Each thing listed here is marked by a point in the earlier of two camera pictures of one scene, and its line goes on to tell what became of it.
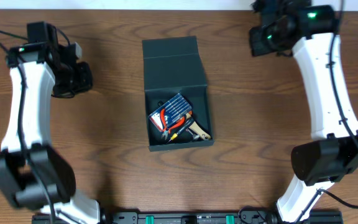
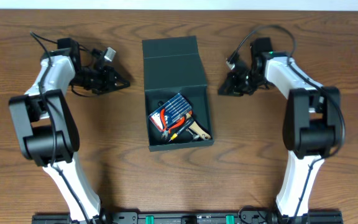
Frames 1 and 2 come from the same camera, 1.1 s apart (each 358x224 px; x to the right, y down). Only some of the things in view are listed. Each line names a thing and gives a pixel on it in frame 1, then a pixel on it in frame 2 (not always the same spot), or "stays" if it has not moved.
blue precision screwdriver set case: [173, 110] stays
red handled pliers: [166, 129] stays
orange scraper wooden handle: [194, 127] stays
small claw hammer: [196, 136] stays
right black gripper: [256, 48] -> [229, 86]
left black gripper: [81, 78] -> [107, 79]
